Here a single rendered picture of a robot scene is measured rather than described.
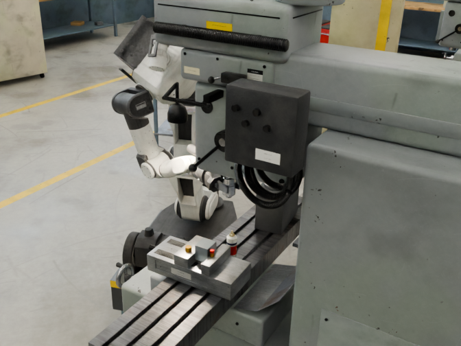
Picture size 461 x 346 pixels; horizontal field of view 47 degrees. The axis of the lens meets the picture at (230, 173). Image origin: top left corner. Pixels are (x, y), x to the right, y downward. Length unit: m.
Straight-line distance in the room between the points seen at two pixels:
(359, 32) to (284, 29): 1.91
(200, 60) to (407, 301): 0.92
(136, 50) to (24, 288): 1.90
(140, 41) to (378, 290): 1.34
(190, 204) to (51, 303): 1.13
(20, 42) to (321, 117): 6.70
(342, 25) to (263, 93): 2.17
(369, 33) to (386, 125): 1.94
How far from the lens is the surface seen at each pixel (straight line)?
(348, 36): 3.42
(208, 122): 1.74
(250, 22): 1.55
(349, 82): 1.48
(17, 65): 7.98
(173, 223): 2.99
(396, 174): 1.38
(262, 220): 2.22
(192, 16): 1.66
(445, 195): 1.38
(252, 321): 1.93
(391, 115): 1.47
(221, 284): 1.84
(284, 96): 1.27
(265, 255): 2.09
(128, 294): 2.28
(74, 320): 3.30
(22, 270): 3.79
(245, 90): 1.32
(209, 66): 1.66
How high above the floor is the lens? 2.09
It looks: 25 degrees down
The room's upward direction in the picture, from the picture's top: 2 degrees clockwise
